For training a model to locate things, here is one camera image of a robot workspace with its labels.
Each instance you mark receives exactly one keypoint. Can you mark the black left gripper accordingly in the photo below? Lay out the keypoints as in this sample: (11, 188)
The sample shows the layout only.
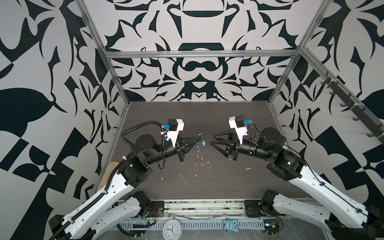
(180, 144)

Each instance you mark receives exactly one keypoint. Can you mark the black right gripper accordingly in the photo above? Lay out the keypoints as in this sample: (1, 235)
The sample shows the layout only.
(234, 147)

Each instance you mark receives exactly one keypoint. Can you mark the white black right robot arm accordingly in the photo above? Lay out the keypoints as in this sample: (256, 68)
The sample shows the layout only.
(339, 215)

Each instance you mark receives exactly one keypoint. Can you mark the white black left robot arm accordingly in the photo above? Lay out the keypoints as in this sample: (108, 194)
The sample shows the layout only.
(118, 200)

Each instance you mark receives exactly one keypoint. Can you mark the blue owl figure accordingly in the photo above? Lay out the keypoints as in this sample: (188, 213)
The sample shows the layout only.
(231, 225)

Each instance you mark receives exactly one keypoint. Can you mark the round white analog clock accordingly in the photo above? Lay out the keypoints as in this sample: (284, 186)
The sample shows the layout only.
(172, 230)

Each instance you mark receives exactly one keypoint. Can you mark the beige wooden brush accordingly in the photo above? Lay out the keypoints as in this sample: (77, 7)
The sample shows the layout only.
(106, 175)

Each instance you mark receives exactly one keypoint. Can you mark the small electronics board left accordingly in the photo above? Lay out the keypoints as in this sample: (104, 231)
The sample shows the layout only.
(140, 225)

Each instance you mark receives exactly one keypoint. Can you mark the small electronics board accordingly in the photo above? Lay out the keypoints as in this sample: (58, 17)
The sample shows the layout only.
(273, 226)
(140, 225)

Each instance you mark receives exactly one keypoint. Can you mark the small electronics board right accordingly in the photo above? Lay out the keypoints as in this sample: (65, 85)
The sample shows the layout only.
(273, 226)

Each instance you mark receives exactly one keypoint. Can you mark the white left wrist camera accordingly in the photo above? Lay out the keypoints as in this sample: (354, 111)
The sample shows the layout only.
(171, 130)

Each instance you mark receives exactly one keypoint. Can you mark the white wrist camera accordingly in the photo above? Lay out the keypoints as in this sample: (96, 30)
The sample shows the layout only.
(240, 125)
(171, 130)

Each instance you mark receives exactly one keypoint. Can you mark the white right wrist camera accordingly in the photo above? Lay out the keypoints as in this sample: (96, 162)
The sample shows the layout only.
(240, 125)

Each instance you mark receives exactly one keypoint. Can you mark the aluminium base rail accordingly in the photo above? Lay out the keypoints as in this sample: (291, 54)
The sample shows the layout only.
(198, 207)

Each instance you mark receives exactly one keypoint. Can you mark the white slotted cable duct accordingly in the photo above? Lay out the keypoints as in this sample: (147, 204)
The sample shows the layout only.
(206, 224)

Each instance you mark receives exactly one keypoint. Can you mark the black wall hook rail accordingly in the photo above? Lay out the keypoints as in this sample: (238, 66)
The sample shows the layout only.
(351, 102)

